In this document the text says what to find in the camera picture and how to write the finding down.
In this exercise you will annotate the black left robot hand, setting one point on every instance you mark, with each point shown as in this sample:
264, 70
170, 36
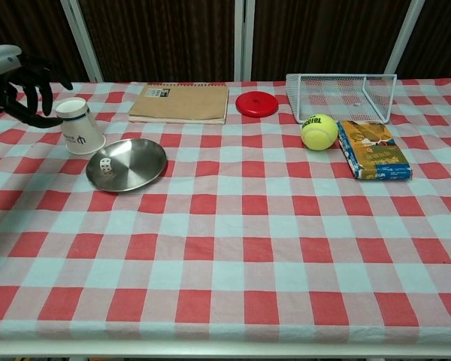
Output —
30, 80

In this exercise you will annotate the white paper cup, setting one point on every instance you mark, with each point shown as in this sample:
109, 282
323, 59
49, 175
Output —
79, 129

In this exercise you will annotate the white die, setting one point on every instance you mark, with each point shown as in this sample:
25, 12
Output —
105, 165

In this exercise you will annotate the round steel plate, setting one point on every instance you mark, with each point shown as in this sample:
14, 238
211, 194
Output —
135, 165

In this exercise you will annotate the brown spiral notebook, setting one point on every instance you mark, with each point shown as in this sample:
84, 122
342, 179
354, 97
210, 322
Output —
180, 105

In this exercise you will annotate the red round disc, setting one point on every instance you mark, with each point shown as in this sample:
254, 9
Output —
257, 103

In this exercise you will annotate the red white checkered tablecloth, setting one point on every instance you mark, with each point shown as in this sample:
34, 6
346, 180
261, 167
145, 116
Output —
225, 233

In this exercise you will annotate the yellow tennis ball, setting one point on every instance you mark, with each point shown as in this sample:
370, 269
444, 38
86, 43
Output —
319, 132

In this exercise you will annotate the blue and yellow box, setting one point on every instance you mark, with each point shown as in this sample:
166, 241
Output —
376, 154

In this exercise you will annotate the white metal frame post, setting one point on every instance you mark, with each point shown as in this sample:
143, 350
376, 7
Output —
403, 37
83, 39
244, 39

